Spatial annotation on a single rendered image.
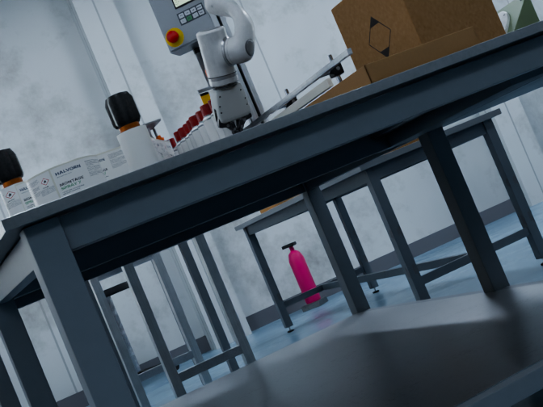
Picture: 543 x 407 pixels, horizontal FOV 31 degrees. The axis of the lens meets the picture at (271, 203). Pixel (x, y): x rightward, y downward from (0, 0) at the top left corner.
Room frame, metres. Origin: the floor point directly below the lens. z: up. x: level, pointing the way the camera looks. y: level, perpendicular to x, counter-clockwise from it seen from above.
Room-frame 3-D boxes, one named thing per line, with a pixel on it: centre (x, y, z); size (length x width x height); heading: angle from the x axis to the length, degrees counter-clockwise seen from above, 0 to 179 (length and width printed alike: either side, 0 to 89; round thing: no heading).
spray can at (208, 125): (2.95, 0.07, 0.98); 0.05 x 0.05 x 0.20
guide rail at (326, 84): (2.64, -0.02, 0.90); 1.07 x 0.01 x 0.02; 22
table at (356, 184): (5.59, -0.45, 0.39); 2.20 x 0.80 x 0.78; 19
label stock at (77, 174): (2.61, 0.48, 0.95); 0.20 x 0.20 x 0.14
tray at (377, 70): (2.00, -0.32, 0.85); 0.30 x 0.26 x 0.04; 22
